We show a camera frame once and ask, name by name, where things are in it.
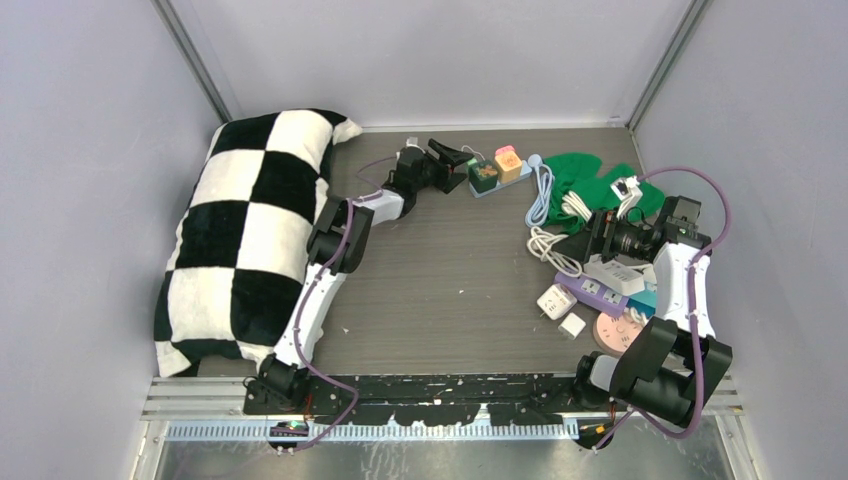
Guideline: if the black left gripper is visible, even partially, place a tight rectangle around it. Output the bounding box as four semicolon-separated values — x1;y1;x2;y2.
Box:
414;141;475;194

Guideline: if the white power strip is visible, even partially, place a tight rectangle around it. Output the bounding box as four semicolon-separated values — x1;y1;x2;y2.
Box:
583;260;645;296

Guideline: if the orange cube adapter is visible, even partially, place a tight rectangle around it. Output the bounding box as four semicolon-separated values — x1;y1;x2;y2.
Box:
494;151;523;184

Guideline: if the white tiger cube socket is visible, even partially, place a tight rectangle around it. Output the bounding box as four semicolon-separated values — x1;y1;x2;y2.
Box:
536;283;578;320

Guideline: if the light blue power strip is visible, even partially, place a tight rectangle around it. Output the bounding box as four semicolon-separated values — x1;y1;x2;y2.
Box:
468;160;532;198

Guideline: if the white charger plug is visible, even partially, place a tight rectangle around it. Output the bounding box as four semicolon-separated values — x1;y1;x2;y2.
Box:
557;313;586;340

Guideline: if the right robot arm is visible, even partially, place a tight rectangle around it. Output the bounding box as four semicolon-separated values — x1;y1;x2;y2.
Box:
554;196;733;428

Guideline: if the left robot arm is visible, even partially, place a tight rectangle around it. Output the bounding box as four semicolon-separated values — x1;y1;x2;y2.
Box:
245;138;475;414

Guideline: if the pink round socket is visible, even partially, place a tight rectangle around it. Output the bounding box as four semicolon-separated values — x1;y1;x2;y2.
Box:
592;308;648;357

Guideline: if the dark green cube adapter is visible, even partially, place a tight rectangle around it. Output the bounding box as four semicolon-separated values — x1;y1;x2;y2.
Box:
467;160;498;191

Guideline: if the purple power strip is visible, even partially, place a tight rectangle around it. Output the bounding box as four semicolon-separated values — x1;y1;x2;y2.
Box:
554;272;630;318

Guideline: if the green cloth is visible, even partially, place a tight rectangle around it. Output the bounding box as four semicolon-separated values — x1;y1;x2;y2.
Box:
543;152;637;234

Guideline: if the teal power strip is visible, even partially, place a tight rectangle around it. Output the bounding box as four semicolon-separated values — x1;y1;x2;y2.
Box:
627;283;657;317

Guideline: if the black white checkered pillow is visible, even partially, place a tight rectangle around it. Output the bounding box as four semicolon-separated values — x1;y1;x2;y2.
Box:
153;108;362;377

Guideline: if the white cable bundle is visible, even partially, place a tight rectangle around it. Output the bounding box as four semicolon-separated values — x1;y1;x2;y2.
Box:
526;226;584;280

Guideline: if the light blue coiled cable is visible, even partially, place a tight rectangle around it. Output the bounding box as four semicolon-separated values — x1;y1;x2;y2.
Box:
524;153;555;231

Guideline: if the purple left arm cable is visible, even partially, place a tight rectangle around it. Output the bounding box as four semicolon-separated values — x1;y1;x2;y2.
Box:
281;153;399;452

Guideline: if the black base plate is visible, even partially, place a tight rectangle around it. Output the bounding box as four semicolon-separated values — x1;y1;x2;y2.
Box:
242;373;625;427

